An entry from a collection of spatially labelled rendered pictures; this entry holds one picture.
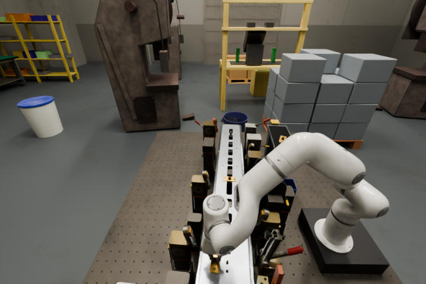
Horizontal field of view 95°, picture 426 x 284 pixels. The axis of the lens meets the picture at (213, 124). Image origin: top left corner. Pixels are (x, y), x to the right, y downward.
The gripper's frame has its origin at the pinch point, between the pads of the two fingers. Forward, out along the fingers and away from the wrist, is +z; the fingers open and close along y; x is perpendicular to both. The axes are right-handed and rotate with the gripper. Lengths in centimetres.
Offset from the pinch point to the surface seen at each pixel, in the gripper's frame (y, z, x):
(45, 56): 563, 21, -529
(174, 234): 18.4, -1.5, -6.5
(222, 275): -3.3, 3.1, 4.6
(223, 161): 0, 3, -62
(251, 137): -19, -8, -78
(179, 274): 13.6, 5.1, 5.1
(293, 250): -28.1, -10.2, 0.4
